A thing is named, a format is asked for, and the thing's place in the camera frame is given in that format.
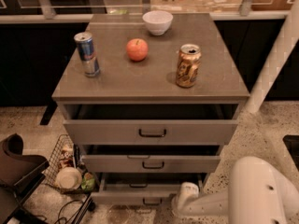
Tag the red apple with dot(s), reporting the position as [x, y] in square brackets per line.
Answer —
[137, 49]

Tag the grey top drawer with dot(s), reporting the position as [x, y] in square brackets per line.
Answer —
[164, 124]

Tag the white ceramic bowl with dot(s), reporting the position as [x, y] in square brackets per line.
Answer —
[157, 21]

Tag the blue silver energy drink can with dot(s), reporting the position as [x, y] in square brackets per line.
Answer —
[86, 51]

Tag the black object at right edge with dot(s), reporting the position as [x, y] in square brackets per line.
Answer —
[292, 144]

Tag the grey drawer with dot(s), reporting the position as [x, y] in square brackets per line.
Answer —
[151, 159]
[164, 124]
[149, 189]

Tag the black wire basket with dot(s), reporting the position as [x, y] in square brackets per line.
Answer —
[54, 169]

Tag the brown snack bag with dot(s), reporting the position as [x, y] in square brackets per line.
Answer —
[66, 157]

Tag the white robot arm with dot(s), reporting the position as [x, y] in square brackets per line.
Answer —
[257, 194]

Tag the grey drawer cabinet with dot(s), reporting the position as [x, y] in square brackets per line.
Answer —
[153, 80]

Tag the white bowl in basket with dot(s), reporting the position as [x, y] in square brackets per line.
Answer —
[69, 178]

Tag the gold soda can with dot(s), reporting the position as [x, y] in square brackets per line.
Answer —
[189, 60]

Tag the grey middle drawer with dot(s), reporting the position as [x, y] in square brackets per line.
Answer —
[151, 159]

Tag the grey bottom drawer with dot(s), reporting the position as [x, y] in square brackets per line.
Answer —
[149, 189]

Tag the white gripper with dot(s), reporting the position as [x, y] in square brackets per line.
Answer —
[186, 199]

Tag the green snack packet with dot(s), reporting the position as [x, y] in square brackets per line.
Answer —
[88, 182]

